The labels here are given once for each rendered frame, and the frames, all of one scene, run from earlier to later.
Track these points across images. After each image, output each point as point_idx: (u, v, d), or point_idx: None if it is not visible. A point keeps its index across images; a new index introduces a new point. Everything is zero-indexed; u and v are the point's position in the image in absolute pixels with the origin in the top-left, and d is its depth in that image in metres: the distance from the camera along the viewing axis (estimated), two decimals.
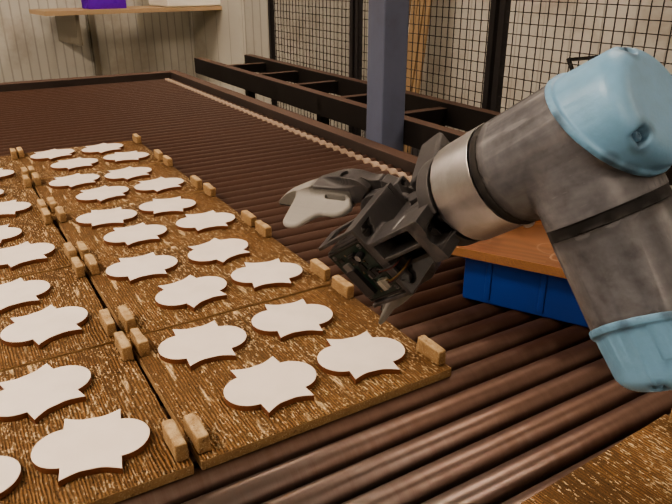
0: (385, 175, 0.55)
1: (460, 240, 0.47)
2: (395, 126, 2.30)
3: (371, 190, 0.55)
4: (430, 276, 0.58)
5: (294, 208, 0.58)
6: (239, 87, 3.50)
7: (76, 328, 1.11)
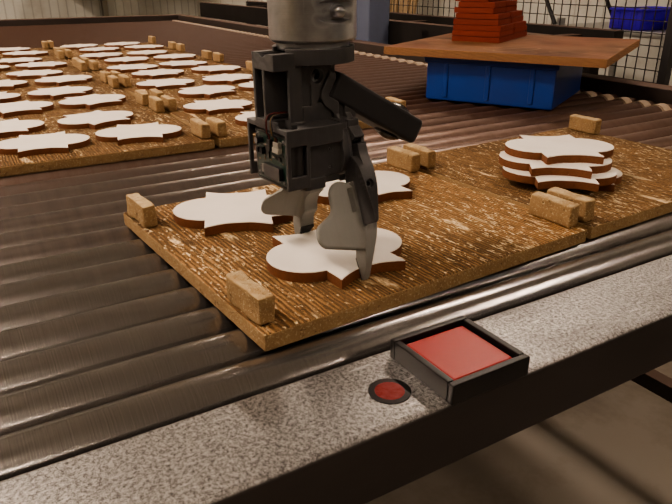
0: None
1: (294, 54, 0.53)
2: (381, 26, 2.60)
3: None
4: (365, 186, 0.57)
5: (278, 206, 0.66)
6: (242, 21, 3.80)
7: (118, 100, 1.41)
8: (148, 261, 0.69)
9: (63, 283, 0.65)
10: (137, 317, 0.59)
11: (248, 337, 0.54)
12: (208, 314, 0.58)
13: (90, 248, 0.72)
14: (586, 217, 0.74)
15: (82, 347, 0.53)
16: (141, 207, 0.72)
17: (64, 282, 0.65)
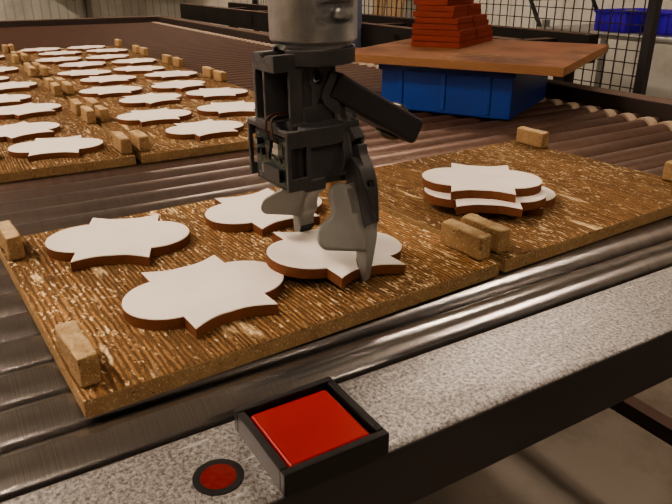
0: None
1: (294, 55, 0.53)
2: None
3: None
4: (365, 187, 0.57)
5: (278, 206, 0.66)
6: (220, 23, 3.72)
7: (50, 110, 1.33)
8: (5, 298, 0.62)
9: None
10: None
11: None
12: (43, 367, 0.51)
13: None
14: (500, 248, 0.67)
15: None
16: (5, 238, 0.65)
17: None
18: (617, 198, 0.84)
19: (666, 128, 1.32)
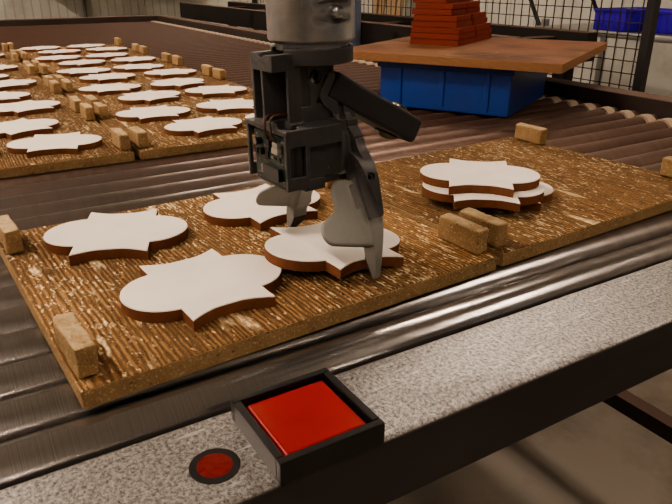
0: None
1: (292, 54, 0.53)
2: None
3: None
4: (366, 180, 0.56)
5: (272, 198, 0.67)
6: (220, 22, 3.72)
7: (50, 107, 1.33)
8: (3, 292, 0.62)
9: None
10: None
11: None
12: (41, 359, 0.51)
13: None
14: (498, 242, 0.67)
15: None
16: (3, 232, 0.65)
17: None
18: (615, 193, 0.84)
19: (664, 125, 1.32)
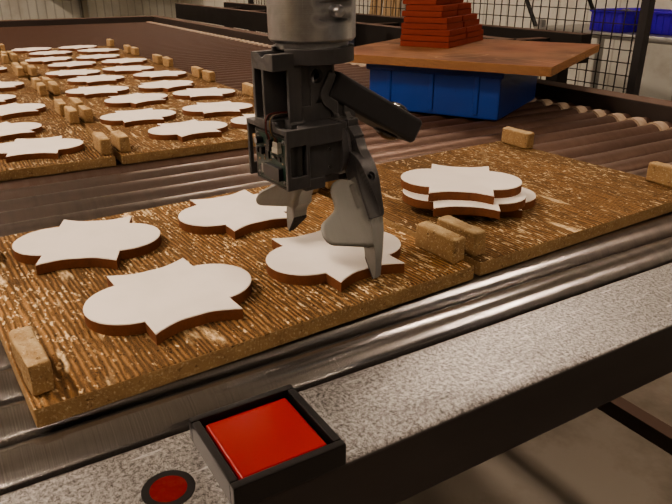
0: None
1: (293, 54, 0.53)
2: None
3: None
4: (366, 179, 0.56)
5: (272, 197, 0.67)
6: (215, 23, 3.71)
7: (34, 110, 1.32)
8: None
9: None
10: None
11: None
12: None
13: None
14: (475, 251, 0.66)
15: None
16: None
17: None
18: (599, 200, 0.83)
19: (655, 128, 1.31)
